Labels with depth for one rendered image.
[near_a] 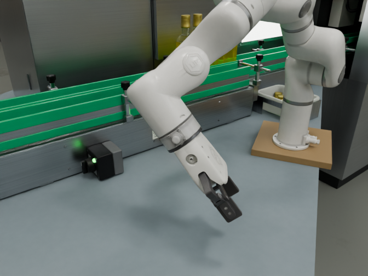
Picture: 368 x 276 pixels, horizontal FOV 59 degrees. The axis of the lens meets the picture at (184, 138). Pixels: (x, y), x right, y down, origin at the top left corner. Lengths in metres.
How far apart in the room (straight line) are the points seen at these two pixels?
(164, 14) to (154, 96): 0.86
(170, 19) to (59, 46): 0.45
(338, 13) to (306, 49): 1.33
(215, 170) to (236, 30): 0.28
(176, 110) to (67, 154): 0.53
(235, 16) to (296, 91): 0.48
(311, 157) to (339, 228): 1.04
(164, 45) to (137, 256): 0.89
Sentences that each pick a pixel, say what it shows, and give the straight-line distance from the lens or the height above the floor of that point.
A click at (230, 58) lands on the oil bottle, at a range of 1.45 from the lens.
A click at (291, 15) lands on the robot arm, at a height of 1.22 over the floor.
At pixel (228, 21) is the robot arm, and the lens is 0.67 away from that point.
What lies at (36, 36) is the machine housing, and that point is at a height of 1.12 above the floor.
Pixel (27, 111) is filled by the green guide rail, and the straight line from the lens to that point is 1.04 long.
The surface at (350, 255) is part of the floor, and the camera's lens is 1.99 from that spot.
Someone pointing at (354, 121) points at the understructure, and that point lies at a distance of 2.19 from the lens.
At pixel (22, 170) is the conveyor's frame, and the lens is 1.00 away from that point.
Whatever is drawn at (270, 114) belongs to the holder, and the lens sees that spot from 1.44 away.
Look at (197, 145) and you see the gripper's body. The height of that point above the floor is 1.05.
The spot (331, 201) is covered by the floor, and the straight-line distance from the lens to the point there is 2.32.
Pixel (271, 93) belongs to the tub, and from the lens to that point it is 1.56.
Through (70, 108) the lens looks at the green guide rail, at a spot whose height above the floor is 0.96.
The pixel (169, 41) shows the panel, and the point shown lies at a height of 1.05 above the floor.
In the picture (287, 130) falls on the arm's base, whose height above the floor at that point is 0.84.
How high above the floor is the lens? 1.31
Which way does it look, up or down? 27 degrees down
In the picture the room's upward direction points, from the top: straight up
